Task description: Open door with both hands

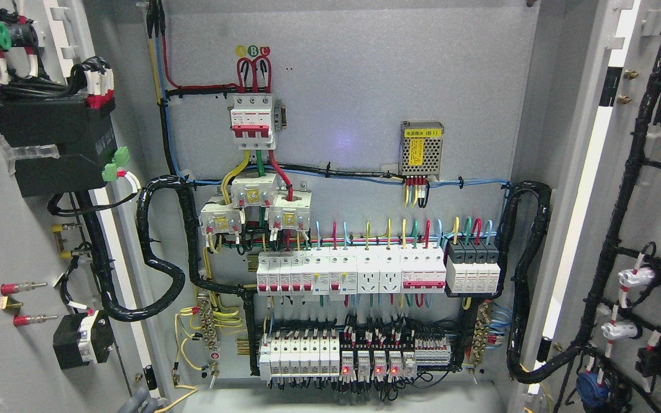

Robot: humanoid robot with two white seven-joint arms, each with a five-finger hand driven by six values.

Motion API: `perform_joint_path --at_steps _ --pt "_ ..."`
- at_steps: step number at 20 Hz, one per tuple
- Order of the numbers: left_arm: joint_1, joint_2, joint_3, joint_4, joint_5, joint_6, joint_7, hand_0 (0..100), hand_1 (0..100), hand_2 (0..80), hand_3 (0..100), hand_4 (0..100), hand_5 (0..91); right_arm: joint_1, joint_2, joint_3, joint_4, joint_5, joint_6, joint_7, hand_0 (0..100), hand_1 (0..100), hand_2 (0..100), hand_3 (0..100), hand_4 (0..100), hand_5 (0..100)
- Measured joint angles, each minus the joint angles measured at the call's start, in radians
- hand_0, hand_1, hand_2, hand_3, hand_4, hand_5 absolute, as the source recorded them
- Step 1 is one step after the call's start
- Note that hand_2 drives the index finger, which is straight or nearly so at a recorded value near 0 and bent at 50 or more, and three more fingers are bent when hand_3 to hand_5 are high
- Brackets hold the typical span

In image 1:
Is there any metal mesh power supply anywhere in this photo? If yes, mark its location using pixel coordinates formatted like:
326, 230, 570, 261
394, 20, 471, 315
398, 121, 444, 176

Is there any brass ground bar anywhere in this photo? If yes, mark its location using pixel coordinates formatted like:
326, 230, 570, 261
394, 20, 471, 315
468, 300, 491, 368
197, 291, 220, 363

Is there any black relay terminal row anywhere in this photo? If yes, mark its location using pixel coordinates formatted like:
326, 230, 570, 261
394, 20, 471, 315
338, 317, 452, 384

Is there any white rotary selector switch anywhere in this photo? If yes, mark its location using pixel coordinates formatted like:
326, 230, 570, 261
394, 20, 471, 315
53, 310, 114, 369

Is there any white red main breaker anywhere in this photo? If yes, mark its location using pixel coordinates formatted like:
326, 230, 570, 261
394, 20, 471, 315
230, 93, 287, 151

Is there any white socket breaker row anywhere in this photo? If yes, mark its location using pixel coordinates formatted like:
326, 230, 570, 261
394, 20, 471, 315
255, 245, 446, 301

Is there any black digital power meter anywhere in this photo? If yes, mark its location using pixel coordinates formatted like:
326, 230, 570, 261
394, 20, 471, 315
0, 92, 117, 198

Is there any grey cabinet door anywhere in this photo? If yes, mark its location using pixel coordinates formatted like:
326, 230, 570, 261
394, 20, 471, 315
503, 1, 661, 412
0, 0, 165, 413

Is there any white fuse holder row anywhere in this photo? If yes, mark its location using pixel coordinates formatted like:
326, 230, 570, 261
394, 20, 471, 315
259, 332, 341, 381

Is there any black left cable conduit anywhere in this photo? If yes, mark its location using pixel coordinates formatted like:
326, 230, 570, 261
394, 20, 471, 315
87, 175, 259, 376

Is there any white current transformer group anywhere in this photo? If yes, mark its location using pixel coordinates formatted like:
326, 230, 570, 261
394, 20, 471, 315
199, 173, 312, 236

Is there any brass right ground bar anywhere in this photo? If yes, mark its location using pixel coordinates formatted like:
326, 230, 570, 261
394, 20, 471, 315
468, 300, 491, 368

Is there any black white surge protector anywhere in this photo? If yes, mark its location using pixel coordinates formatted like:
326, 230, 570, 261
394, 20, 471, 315
445, 241, 500, 298

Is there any brass left ground bar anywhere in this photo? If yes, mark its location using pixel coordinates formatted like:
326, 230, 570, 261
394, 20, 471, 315
197, 291, 220, 363

